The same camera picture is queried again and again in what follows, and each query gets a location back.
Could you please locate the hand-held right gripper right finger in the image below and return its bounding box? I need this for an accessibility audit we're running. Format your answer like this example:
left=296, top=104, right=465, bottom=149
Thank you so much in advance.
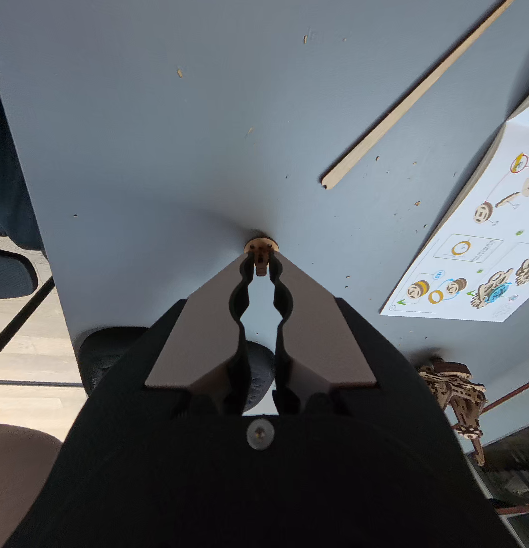
left=268, top=251, right=377, bottom=415

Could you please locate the wooden model assembly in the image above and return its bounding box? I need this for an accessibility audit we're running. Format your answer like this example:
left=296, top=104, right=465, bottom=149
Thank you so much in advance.
left=417, top=358, right=489, bottom=467

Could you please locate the printed instruction sheet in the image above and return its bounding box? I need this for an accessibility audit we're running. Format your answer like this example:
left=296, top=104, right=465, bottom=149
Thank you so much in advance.
left=379, top=99, right=529, bottom=323

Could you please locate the thin wooden strip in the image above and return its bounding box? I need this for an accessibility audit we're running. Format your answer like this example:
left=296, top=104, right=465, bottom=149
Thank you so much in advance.
left=321, top=0, right=514, bottom=190

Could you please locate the small round wooden wheel piece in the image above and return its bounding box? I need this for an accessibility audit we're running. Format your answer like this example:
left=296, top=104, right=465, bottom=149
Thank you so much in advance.
left=244, top=238, right=279, bottom=277

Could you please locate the black office chair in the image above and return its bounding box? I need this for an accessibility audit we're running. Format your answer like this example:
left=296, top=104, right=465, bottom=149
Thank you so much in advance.
left=0, top=68, right=55, bottom=360

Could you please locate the brown seat cushion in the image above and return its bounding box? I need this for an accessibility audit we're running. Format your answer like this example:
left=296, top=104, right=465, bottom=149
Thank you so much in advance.
left=0, top=422, right=64, bottom=548

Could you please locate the grey desk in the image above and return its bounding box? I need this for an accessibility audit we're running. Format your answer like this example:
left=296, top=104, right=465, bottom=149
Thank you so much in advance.
left=0, top=0, right=529, bottom=454

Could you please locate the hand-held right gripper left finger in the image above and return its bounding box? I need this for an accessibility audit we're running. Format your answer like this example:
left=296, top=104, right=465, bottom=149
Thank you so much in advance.
left=145, top=252, right=253, bottom=415

